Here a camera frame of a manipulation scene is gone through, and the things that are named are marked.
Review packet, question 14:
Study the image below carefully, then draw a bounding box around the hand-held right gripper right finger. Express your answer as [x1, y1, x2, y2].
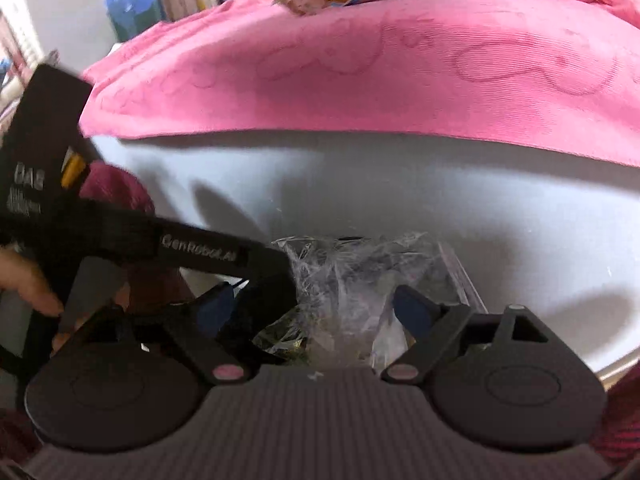
[380, 284, 576, 386]

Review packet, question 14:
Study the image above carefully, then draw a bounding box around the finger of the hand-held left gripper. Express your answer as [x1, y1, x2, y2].
[82, 199, 299, 307]

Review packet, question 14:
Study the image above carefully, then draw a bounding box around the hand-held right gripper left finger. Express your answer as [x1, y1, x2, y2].
[65, 282, 252, 386]

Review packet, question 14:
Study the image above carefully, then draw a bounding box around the clear plastic wrapper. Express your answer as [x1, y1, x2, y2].
[251, 231, 477, 367]

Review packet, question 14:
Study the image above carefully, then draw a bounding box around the person's left hand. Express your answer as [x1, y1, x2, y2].
[0, 247, 65, 317]

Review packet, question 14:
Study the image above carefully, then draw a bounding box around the white desk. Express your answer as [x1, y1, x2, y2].
[82, 130, 640, 386]

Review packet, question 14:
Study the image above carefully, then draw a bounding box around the blue hardcover book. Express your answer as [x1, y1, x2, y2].
[103, 0, 167, 43]

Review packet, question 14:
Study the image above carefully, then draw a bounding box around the person's maroon striped clothing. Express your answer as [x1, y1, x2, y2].
[594, 374, 640, 467]

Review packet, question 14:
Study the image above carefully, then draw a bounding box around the pink blanket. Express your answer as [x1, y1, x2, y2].
[80, 0, 640, 168]

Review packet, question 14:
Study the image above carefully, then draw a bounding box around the brown paper scrap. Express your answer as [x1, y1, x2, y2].
[272, 0, 328, 16]

